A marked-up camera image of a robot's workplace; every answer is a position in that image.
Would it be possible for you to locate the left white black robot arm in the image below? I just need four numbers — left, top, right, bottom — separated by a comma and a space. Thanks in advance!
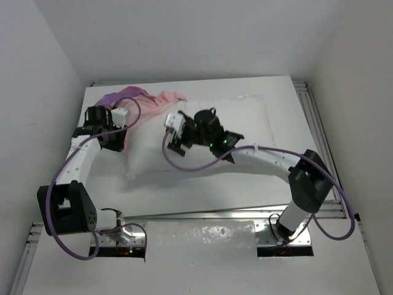
37, 106, 128, 236

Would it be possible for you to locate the white pillow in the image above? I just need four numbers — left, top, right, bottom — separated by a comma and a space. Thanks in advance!
126, 95, 276, 180

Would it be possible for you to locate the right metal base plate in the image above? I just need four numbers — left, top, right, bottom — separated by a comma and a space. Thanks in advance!
254, 221, 313, 246

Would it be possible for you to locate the aluminium frame rail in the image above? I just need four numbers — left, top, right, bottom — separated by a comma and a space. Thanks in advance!
293, 81, 349, 219

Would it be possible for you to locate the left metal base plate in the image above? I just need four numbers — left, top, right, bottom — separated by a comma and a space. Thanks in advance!
96, 222, 147, 247

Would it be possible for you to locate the white front cover board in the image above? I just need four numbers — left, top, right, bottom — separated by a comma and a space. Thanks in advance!
24, 222, 379, 294

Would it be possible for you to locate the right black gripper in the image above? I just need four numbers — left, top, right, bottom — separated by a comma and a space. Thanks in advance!
168, 116, 213, 154

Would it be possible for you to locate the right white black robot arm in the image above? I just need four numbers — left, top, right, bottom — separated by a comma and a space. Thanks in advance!
162, 108, 333, 242

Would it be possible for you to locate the metal base plate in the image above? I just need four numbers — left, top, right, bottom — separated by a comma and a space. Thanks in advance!
254, 221, 313, 246
96, 222, 147, 247

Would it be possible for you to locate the pink purple pillowcase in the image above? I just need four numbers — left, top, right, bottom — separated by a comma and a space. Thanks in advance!
93, 85, 188, 152

